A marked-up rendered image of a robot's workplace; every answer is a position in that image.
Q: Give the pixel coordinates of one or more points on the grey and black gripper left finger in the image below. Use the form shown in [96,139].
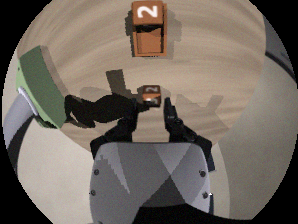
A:
[122,131]

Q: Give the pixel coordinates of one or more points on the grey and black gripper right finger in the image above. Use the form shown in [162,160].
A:
[179,132]

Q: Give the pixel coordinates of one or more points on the brown rectangular tray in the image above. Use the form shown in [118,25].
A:
[151,41]

